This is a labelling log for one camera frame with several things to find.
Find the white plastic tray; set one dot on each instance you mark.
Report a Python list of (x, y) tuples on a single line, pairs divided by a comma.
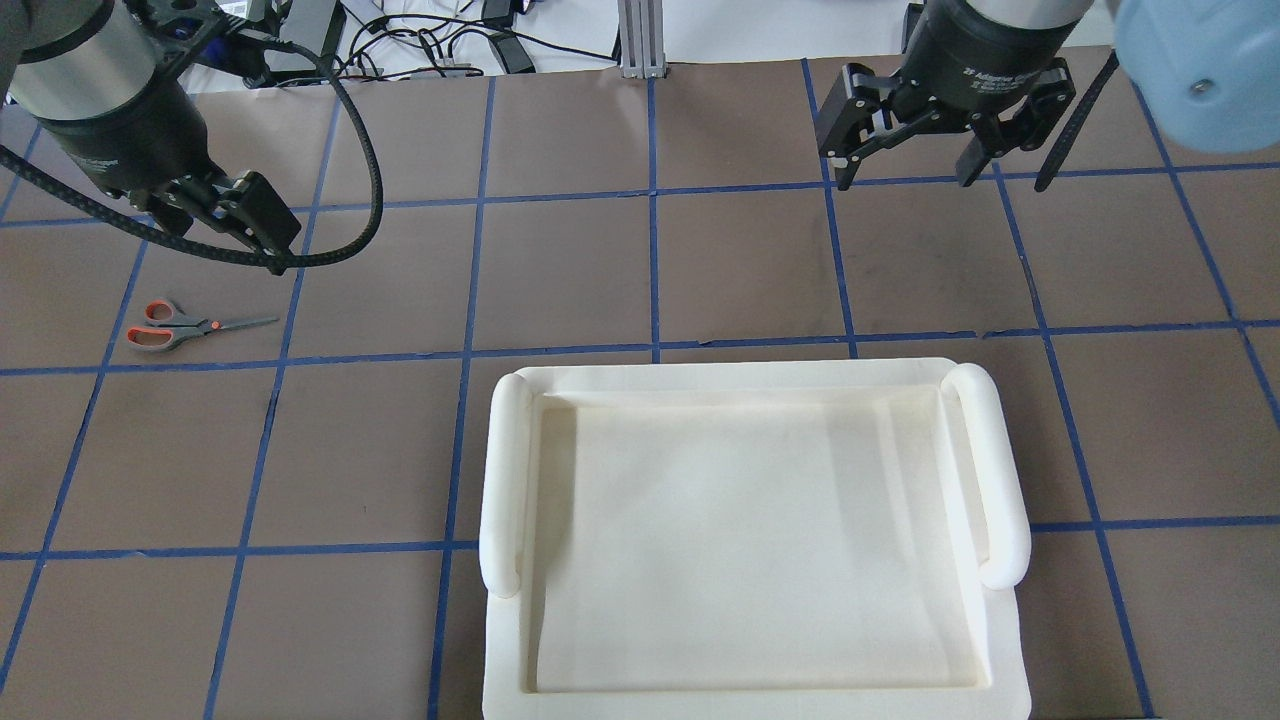
[(833, 539)]

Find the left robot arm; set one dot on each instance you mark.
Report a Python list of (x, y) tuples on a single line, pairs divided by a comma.
[(103, 79)]

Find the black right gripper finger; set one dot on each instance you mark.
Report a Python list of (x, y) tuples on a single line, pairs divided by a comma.
[(1048, 98), (863, 114)]

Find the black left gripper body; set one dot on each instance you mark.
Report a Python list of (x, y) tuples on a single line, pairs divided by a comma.
[(122, 135)]

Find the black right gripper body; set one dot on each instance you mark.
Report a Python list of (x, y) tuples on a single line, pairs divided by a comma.
[(968, 52)]

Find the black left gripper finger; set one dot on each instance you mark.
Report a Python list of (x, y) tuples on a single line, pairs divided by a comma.
[(251, 211)]

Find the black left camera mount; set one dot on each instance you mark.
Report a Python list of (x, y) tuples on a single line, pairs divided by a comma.
[(221, 35)]

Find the orange grey scissors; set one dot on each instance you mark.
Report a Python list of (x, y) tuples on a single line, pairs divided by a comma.
[(165, 326)]

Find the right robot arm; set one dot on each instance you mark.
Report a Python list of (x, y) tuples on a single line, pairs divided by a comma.
[(1207, 69)]

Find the aluminium frame post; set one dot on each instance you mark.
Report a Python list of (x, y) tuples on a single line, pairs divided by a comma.
[(640, 40)]

